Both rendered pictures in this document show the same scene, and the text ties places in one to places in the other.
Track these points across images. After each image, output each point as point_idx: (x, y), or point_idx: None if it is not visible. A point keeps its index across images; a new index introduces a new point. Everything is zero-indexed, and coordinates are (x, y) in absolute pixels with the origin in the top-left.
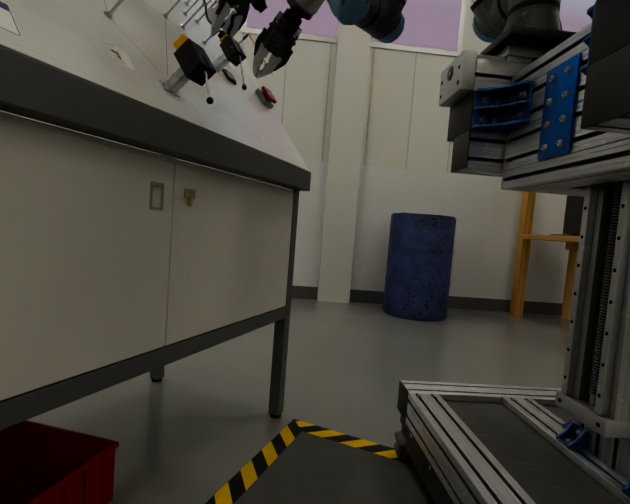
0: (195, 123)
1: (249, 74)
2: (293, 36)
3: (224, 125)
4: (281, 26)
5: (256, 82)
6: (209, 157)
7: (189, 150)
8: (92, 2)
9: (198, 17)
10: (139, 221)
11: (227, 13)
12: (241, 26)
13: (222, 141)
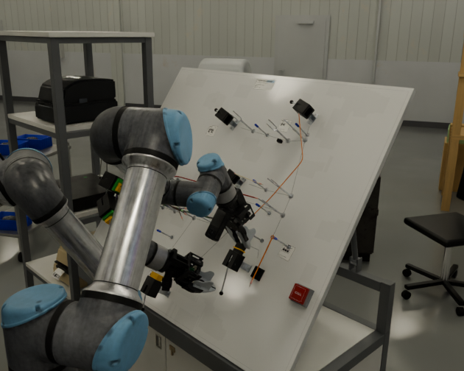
0: (160, 314)
1: (323, 261)
2: (174, 277)
3: (187, 319)
4: (164, 272)
5: (328, 271)
6: (165, 335)
7: (155, 327)
8: (166, 246)
9: (297, 205)
10: (153, 348)
11: (231, 232)
12: (244, 238)
13: (171, 329)
